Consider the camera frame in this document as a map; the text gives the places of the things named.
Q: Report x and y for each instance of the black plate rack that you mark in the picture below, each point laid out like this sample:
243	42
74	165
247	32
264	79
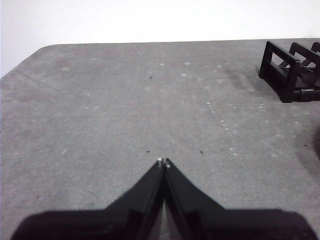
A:
287	82

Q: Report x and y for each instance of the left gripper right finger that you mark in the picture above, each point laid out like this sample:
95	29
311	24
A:
212	222

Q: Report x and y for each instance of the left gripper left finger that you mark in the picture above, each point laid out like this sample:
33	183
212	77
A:
120	220

